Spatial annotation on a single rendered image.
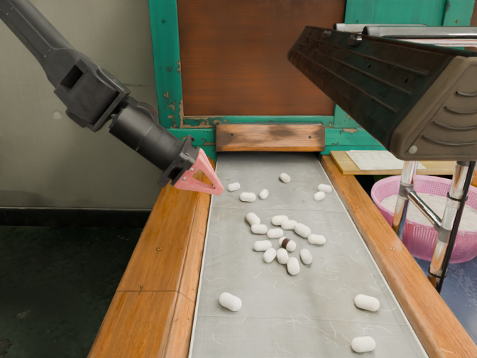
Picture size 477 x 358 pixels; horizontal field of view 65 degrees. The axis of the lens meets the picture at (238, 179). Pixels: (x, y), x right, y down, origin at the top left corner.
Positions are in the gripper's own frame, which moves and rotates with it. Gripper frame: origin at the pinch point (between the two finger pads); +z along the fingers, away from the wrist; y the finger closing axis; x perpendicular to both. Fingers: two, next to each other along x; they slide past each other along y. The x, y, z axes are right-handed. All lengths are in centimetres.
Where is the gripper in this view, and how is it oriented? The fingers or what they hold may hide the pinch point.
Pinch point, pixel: (218, 189)
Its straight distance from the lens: 63.3
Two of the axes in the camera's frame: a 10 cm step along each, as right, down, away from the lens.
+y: 0.0, -3.9, 9.2
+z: 7.7, 5.8, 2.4
